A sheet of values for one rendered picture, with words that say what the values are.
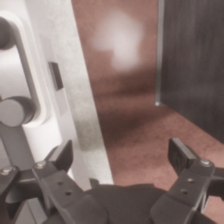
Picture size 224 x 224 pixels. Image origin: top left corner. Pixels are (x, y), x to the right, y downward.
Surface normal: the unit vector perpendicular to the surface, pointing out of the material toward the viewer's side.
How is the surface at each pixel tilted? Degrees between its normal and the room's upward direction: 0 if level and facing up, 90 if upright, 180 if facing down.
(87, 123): 0
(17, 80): 0
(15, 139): 90
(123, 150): 0
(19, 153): 90
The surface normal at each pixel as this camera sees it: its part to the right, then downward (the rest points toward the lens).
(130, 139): -0.01, 0.25
